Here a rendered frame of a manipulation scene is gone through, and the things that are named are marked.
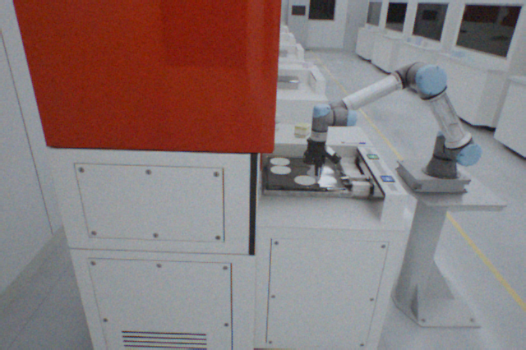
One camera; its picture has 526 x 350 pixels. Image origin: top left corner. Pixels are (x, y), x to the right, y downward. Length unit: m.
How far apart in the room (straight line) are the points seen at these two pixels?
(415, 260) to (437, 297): 0.40
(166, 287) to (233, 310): 0.28
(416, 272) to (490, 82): 4.37
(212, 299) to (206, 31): 0.99
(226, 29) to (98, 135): 0.53
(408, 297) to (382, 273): 0.73
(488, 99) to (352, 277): 4.97
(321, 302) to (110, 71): 1.32
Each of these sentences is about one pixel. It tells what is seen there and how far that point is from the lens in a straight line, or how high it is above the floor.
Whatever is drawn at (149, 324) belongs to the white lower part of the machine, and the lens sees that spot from 1.72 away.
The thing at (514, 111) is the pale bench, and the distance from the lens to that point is 5.68.
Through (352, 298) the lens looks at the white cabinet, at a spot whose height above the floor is 0.44.
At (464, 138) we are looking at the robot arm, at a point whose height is 1.14.
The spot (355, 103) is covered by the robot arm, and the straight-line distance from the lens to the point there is 1.80.
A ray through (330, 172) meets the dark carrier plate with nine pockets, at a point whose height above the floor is 0.90.
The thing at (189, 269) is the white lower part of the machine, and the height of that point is 0.75.
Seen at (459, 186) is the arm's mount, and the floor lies 0.86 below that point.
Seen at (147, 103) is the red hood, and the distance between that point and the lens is 1.22.
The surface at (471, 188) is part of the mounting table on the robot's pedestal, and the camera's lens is 2.24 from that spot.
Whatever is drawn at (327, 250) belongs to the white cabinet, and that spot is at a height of 0.70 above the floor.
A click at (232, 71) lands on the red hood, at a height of 1.48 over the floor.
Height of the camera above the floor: 1.68
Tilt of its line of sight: 26 degrees down
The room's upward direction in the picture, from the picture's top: 2 degrees clockwise
